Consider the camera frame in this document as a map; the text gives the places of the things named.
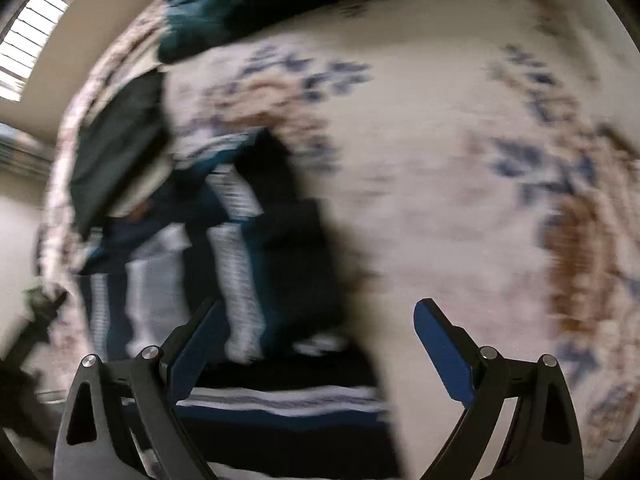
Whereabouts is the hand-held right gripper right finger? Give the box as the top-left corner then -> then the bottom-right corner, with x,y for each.
414,298 -> 585,480

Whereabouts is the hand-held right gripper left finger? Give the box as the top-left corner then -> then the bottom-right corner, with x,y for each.
52,299 -> 231,480

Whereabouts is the striped fleece sweater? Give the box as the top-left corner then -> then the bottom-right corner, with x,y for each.
75,127 -> 401,480

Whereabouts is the floral bed sheet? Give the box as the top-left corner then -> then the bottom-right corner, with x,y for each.
35,0 -> 640,480

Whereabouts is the dark grey cloth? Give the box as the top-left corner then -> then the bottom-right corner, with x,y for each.
70,70 -> 171,236

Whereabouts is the dark teal cloth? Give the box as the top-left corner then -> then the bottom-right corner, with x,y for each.
155,0 -> 531,63

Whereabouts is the window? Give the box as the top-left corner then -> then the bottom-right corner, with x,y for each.
0,0 -> 83,103

